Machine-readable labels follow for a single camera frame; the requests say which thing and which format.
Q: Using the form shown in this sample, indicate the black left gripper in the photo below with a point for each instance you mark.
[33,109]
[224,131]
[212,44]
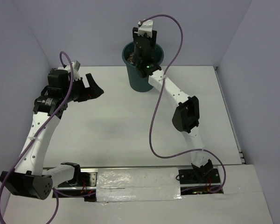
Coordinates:
[92,92]

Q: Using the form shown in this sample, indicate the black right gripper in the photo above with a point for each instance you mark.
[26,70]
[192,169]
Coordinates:
[152,40]

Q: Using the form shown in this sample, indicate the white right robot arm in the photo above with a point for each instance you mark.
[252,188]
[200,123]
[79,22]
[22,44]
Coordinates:
[186,115]

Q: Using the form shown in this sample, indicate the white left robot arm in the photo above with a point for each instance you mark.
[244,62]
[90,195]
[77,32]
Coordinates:
[28,178]

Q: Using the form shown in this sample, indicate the dark green plastic bin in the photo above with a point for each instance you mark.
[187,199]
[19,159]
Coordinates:
[136,82]

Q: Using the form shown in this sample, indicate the white foil sheet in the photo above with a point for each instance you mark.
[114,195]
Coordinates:
[137,184]

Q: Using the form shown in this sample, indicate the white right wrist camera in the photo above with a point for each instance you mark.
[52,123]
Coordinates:
[145,28]

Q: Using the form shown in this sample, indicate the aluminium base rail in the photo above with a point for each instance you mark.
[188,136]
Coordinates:
[190,184]

